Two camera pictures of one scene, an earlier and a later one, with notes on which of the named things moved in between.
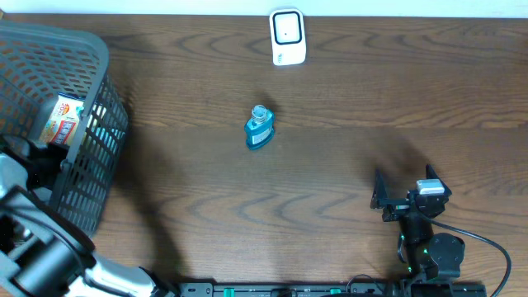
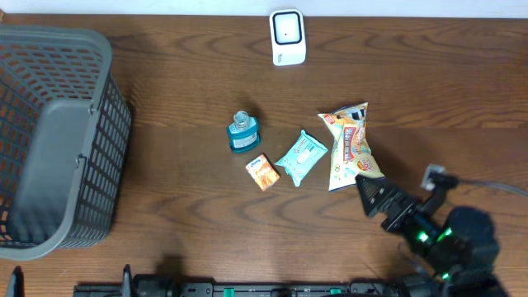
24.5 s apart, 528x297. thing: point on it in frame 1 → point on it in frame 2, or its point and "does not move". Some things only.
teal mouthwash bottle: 259,129 → 243,134
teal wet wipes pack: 105,128 → 304,158
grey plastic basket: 40,62 does not move
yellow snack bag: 62,123 → 351,153
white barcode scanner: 288,36 does not move
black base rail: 312,289 does not move
